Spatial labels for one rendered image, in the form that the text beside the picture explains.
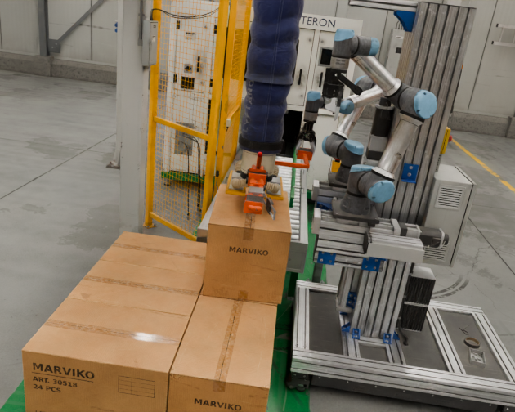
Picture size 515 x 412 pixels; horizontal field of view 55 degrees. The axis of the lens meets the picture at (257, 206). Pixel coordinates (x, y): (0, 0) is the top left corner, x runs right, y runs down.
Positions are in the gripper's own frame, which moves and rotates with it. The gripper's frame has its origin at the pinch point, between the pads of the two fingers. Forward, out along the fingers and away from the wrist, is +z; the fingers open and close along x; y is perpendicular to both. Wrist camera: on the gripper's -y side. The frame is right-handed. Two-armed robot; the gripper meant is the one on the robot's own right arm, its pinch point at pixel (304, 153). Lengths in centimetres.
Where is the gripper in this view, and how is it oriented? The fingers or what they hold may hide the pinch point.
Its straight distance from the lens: 284.7
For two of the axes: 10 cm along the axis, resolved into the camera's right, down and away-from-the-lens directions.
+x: 9.9, 1.2, 0.2
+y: -0.2, 3.5, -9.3
